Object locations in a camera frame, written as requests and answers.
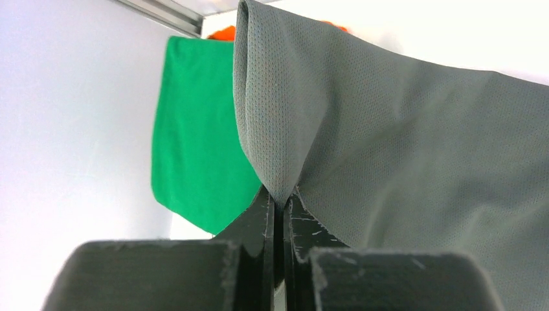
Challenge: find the left corner metal post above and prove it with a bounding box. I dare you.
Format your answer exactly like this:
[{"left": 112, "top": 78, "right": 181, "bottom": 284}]
[{"left": 117, "top": 0, "right": 204, "bottom": 38}]

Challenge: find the folded orange t-shirt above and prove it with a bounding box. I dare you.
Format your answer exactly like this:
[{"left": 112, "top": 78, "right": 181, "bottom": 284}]
[{"left": 207, "top": 21, "right": 350, "bottom": 41}]

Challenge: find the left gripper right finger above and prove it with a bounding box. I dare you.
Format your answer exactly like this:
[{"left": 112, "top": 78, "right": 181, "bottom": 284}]
[{"left": 283, "top": 194, "right": 503, "bottom": 310}]

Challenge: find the folded green t-shirt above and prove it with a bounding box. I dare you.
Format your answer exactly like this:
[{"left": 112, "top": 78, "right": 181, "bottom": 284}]
[{"left": 151, "top": 36, "right": 261, "bottom": 235}]

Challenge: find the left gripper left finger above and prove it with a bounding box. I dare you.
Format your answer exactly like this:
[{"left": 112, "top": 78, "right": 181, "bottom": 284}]
[{"left": 43, "top": 188, "right": 275, "bottom": 310}]

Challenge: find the dark grey t-shirt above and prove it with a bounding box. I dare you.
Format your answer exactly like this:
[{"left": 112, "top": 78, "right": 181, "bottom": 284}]
[{"left": 233, "top": 1, "right": 548, "bottom": 310}]

